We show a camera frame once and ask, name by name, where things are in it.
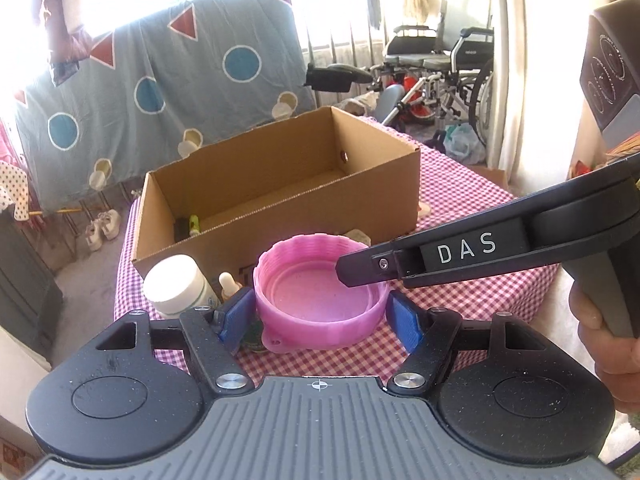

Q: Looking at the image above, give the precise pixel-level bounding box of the black padded seat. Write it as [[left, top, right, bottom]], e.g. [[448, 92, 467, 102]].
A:
[[304, 62, 374, 94]]

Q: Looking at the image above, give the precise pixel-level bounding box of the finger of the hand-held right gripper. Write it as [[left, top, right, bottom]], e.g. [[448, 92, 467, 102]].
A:
[[336, 199, 566, 289]]

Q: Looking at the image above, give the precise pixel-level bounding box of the pink checkered tablecloth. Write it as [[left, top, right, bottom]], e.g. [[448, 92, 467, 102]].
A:
[[114, 115, 561, 378]]

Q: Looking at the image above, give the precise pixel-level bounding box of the white plastic bottle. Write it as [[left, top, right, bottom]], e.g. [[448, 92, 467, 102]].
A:
[[143, 255, 221, 319]]

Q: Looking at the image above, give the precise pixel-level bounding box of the pale blue plastic bag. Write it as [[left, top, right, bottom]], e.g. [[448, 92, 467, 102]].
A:
[[444, 122, 487, 164]]

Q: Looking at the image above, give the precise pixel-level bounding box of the black wheelchair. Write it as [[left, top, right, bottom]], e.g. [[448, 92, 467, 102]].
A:
[[384, 0, 497, 147]]

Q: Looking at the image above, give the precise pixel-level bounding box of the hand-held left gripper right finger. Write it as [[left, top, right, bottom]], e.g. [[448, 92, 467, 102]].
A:
[[385, 290, 546, 398]]

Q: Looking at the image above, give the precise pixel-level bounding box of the red plastic bag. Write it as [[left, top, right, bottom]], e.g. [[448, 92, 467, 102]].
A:
[[400, 75, 437, 122]]

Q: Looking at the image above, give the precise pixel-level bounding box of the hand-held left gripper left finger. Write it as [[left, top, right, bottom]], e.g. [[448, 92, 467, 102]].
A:
[[95, 287, 257, 395]]

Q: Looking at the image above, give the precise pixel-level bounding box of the pink garment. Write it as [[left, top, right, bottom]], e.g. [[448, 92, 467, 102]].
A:
[[0, 120, 27, 172]]

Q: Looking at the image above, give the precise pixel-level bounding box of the blue blanket with circles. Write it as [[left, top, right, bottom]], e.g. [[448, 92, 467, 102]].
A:
[[12, 0, 319, 211]]

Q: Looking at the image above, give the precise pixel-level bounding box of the dark jar with gold lid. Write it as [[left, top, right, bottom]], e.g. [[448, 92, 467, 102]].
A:
[[240, 320, 267, 354]]

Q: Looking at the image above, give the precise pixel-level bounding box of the dark maroon jacket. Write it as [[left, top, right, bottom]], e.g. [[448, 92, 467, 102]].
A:
[[34, 0, 94, 87]]

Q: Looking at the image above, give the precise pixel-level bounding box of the metal railing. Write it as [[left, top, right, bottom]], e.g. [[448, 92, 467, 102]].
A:
[[294, 0, 387, 69]]

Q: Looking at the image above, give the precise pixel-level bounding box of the white star-print cloth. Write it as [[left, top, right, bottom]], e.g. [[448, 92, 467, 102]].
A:
[[0, 160, 32, 222]]

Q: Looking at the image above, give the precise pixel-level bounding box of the green dropper bottle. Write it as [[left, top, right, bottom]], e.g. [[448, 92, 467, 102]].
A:
[[218, 272, 244, 307]]

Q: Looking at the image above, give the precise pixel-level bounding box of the pink ribbed plastic bowl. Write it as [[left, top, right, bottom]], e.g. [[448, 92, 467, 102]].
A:
[[253, 232, 390, 354]]

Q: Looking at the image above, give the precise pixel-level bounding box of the yellow stick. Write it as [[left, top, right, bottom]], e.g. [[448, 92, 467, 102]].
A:
[[29, 204, 82, 217]]

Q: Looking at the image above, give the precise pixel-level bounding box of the dark cabinet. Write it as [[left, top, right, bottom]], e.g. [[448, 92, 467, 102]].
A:
[[0, 210, 64, 367]]

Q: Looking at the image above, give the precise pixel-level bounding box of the person's right hand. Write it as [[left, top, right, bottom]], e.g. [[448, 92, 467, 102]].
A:
[[569, 285, 640, 413]]

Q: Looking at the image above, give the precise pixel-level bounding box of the brown cardboard box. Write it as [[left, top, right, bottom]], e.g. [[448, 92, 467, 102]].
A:
[[131, 106, 422, 281]]

